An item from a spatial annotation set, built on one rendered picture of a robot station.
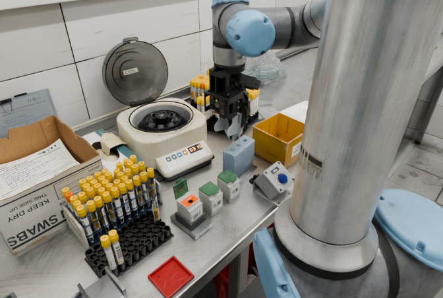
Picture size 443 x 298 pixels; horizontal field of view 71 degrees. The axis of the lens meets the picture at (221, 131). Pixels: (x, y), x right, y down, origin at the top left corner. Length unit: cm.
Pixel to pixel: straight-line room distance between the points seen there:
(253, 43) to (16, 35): 68
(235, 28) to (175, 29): 73
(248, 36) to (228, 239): 45
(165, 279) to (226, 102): 39
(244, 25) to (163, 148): 48
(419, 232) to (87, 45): 97
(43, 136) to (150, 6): 55
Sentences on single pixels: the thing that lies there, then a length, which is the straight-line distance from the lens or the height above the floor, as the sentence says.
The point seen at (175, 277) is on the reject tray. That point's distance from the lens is 71.
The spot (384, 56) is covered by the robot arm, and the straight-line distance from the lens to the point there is 25.
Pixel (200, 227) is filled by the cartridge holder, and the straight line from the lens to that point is 77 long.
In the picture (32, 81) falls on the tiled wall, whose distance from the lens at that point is 106.
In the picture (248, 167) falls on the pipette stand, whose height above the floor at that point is 89.
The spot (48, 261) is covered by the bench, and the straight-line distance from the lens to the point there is 82.
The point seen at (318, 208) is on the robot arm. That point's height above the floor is 124.
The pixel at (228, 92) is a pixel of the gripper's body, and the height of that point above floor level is 117.
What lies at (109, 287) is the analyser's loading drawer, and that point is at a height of 92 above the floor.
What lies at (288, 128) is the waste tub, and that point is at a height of 93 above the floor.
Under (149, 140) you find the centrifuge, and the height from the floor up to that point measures 99.
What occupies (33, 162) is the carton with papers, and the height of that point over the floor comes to 94.
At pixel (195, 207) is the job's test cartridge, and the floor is 94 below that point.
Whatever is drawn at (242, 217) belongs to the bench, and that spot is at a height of 87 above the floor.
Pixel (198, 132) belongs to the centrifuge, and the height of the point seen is 97.
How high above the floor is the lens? 147
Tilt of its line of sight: 32 degrees down
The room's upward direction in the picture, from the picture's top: straight up
